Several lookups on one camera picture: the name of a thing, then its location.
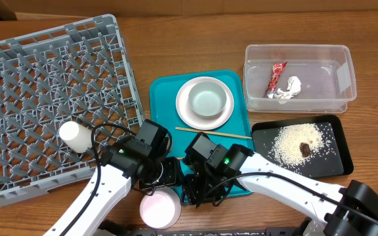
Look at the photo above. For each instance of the clear plastic bin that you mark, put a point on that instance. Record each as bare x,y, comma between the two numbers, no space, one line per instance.
326,74

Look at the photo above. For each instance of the white cup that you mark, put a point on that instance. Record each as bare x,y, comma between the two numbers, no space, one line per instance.
75,136

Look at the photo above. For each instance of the pink bowl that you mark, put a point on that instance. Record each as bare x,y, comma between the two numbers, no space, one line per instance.
161,210

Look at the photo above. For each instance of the white tissue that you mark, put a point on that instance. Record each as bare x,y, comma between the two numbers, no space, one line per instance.
293,89

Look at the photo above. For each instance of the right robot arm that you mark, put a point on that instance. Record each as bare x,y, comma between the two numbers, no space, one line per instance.
332,209

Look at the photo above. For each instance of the brown food scrap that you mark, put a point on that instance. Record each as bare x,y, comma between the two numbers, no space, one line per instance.
305,149

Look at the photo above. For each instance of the red snack wrapper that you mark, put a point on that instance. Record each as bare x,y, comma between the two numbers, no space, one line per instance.
277,70

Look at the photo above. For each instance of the white rice pile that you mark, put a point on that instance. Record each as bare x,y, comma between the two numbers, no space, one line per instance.
285,147

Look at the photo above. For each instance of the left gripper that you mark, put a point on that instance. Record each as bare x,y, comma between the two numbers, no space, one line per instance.
170,174

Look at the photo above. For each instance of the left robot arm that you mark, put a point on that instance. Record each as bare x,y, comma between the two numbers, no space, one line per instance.
135,158

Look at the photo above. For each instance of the grey dishwasher rack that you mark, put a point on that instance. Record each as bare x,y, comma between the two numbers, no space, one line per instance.
75,72

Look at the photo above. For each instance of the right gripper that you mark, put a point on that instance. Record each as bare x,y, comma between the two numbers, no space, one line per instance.
193,196

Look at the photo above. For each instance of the black rectangular tray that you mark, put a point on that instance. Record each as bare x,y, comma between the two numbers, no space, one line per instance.
335,165

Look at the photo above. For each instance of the teal plastic tray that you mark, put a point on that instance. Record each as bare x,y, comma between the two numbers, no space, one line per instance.
163,93

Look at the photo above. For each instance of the white round plate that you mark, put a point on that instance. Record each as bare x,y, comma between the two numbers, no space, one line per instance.
196,121

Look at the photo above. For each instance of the grey bowl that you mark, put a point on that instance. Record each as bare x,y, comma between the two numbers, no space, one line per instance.
207,98

